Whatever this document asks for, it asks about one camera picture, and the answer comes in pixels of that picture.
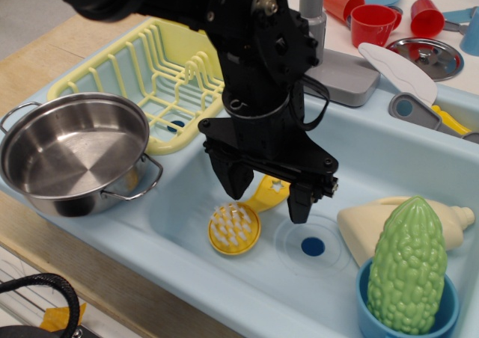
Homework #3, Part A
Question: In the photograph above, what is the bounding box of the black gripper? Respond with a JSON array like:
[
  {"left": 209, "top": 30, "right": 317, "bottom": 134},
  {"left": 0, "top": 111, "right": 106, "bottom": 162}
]
[{"left": 198, "top": 106, "right": 338, "bottom": 224}]

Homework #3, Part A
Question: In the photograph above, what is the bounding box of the yellow dish brush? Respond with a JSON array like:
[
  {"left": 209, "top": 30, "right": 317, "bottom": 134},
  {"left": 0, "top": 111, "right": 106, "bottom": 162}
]
[{"left": 208, "top": 175, "right": 290, "bottom": 256}]

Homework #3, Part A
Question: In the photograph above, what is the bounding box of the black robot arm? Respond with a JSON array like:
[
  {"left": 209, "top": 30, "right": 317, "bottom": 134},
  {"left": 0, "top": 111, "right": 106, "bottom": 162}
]
[{"left": 64, "top": 0, "right": 338, "bottom": 224}]

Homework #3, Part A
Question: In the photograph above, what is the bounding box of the stainless steel pot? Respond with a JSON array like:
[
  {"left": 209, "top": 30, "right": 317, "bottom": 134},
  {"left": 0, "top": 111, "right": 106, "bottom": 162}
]
[{"left": 1, "top": 92, "right": 163, "bottom": 218}]

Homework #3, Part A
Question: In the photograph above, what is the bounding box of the steel pot lid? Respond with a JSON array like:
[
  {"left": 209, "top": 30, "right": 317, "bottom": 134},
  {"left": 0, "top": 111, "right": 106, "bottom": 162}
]
[{"left": 386, "top": 37, "right": 464, "bottom": 82}]

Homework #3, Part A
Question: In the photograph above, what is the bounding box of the cream toy soap bottle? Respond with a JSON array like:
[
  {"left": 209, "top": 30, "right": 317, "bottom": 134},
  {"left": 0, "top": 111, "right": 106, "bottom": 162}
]
[{"left": 337, "top": 196, "right": 475, "bottom": 266}]

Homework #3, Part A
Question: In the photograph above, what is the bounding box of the grey toy faucet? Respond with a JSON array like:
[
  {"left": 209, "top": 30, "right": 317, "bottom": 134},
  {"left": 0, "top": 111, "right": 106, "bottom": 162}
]
[{"left": 299, "top": 0, "right": 380, "bottom": 108}]

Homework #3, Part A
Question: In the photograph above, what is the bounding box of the yellow dish rack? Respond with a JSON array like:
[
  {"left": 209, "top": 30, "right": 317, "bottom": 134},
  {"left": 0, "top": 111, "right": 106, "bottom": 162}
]
[{"left": 46, "top": 18, "right": 225, "bottom": 156}]

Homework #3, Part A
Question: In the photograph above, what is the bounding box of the green toy bitter gourd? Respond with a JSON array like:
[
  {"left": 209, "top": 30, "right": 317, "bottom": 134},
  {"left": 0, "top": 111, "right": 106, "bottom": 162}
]
[{"left": 367, "top": 196, "right": 448, "bottom": 335}]

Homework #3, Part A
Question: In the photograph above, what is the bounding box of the blue plastic cup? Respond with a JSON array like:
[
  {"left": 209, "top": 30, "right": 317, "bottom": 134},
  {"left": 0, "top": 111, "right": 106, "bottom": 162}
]
[{"left": 356, "top": 259, "right": 460, "bottom": 338}]

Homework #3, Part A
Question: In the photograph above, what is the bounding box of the yellow toy utensil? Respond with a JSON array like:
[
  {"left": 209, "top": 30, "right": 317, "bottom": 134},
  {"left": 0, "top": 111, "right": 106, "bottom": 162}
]
[{"left": 432, "top": 105, "right": 471, "bottom": 135}]

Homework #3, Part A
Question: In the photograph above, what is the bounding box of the red cup front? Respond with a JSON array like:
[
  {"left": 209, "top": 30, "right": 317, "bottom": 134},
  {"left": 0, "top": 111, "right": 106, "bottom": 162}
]
[{"left": 350, "top": 4, "right": 403, "bottom": 48}]

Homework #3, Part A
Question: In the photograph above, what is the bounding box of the red cup lying left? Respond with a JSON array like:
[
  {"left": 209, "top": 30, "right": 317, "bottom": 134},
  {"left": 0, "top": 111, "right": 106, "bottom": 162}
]
[{"left": 323, "top": 0, "right": 365, "bottom": 22}]

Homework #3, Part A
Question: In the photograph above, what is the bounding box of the red cup right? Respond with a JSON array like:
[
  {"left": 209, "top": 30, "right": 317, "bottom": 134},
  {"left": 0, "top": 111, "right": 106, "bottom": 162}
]
[{"left": 410, "top": 0, "right": 445, "bottom": 38}]

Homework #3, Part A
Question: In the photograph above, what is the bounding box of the light blue cup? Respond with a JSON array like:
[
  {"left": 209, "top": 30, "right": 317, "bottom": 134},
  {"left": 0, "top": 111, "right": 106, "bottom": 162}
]
[{"left": 460, "top": 10, "right": 479, "bottom": 56}]

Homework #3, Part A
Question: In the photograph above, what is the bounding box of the yellow tape piece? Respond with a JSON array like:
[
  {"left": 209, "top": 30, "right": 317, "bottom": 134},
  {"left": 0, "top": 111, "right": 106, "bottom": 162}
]
[{"left": 40, "top": 307, "right": 70, "bottom": 332}]

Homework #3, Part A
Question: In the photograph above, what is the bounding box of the grey toy utensil handle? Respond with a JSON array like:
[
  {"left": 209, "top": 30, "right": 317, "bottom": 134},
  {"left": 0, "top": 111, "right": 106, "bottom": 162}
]
[{"left": 388, "top": 93, "right": 478, "bottom": 144}]

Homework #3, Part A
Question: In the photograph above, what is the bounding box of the black cable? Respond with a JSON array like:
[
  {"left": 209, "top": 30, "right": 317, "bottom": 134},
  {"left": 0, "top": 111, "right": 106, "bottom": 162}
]
[{"left": 0, "top": 272, "right": 82, "bottom": 338}]

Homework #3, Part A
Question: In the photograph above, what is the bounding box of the blue utensil handle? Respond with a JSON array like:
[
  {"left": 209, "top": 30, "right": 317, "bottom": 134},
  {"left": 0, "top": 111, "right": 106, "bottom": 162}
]
[{"left": 442, "top": 6, "right": 478, "bottom": 23}]

